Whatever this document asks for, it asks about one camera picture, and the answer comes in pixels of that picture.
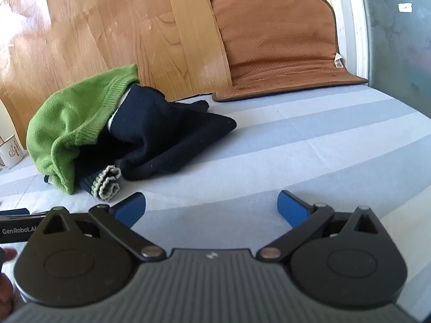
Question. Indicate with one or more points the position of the white window frame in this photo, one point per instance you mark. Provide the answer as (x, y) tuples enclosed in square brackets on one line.
[(350, 23)]

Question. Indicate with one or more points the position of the white sticker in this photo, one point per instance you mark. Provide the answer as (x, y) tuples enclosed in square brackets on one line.
[(405, 7)]

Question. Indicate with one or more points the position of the brown perforated seat mat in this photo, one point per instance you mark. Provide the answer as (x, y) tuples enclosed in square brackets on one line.
[(279, 40)]

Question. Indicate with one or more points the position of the person's left hand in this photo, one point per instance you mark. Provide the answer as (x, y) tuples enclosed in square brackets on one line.
[(5, 289)]

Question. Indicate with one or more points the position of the frosted window glass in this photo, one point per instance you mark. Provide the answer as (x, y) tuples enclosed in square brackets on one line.
[(397, 57)]

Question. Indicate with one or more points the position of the grey striped bed sheet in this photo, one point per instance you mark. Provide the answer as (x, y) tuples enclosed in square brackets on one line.
[(303, 141)]

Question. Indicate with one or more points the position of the white enamel mug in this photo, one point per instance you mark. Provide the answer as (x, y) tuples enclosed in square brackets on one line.
[(11, 154)]

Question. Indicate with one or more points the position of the black fleece garment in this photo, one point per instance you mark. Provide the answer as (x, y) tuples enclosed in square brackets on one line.
[(168, 134)]

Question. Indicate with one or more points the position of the green navy knit sweater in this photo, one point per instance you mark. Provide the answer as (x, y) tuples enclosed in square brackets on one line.
[(67, 114)]

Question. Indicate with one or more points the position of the wood pattern vinyl sheet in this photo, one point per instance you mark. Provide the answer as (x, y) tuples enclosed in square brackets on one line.
[(101, 23)]

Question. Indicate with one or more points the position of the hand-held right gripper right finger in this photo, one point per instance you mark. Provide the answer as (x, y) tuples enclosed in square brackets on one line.
[(291, 208)]

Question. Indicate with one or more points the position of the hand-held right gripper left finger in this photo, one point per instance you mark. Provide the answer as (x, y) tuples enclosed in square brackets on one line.
[(129, 208)]

